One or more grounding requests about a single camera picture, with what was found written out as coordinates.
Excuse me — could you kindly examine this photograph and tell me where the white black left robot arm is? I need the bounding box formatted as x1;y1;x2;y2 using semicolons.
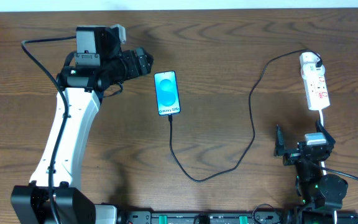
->
11;24;154;223

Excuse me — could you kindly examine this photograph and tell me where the white usb wall charger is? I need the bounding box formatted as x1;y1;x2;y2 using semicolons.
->
300;52;326;80

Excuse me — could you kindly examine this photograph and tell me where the white power strip cord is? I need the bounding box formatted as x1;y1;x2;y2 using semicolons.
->
318;108;338;224

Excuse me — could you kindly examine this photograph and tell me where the blue galaxy smartphone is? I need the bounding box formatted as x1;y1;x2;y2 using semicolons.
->
154;70;181;116

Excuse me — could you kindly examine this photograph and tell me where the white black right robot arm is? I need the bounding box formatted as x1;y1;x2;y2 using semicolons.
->
274;121;348;223

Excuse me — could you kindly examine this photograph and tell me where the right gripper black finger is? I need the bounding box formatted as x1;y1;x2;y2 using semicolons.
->
315;120;336;145
274;125;288;156

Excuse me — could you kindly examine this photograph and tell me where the black usb charging cable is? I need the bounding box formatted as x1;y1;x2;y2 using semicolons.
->
167;49;324;183

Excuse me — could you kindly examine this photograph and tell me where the white power strip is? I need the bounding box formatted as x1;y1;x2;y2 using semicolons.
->
301;72;330;111

